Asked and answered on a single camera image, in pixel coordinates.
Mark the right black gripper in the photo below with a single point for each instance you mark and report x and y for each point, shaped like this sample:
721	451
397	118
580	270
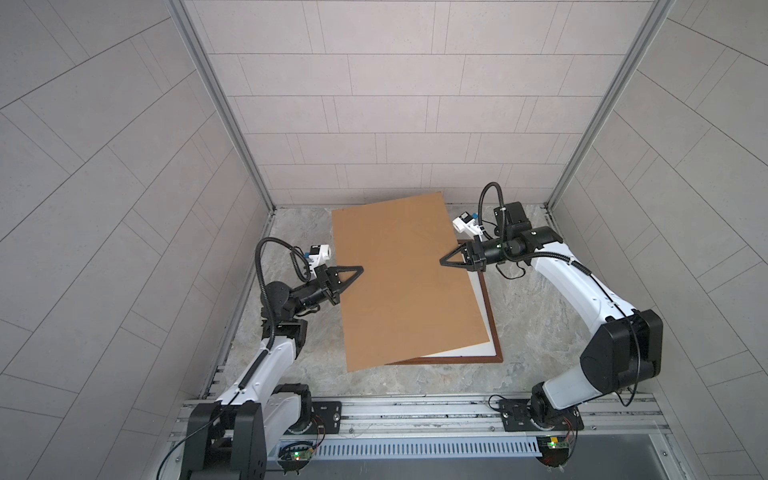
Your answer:
475	255

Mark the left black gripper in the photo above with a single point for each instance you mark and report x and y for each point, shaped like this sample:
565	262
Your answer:
326	286

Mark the brown cardboard backing board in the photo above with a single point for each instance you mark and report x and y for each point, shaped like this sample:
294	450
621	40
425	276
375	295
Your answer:
374	236

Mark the brown wooden picture frame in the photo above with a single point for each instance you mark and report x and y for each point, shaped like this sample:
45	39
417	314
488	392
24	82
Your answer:
495	342

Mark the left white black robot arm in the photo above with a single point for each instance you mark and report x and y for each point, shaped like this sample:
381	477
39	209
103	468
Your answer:
231	437

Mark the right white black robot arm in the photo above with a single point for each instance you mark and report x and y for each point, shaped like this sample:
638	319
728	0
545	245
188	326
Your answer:
625	345

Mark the left controller circuit board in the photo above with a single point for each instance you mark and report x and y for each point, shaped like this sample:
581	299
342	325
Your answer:
300	451

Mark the controller circuit board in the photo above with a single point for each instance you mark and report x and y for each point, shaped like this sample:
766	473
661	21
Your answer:
300	451
554	451

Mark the right controller circuit board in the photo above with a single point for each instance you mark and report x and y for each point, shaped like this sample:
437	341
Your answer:
554	451

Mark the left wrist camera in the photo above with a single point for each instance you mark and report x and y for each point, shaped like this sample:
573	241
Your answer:
318	254

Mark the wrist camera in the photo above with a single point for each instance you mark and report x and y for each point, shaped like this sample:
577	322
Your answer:
467	224
318	254

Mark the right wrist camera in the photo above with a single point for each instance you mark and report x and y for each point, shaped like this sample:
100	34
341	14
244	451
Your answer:
467	224

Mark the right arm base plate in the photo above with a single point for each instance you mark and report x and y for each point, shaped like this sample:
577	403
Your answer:
520	415

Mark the aluminium mounting rail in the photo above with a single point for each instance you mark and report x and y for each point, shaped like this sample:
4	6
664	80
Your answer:
476	415

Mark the left corner aluminium post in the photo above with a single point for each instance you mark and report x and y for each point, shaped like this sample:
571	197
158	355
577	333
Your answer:
192	41

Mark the corner aluminium post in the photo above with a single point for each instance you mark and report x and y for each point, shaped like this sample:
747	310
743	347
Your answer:
646	34
192	41

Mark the right corner aluminium post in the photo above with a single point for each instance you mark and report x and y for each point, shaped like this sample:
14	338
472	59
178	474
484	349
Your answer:
646	34

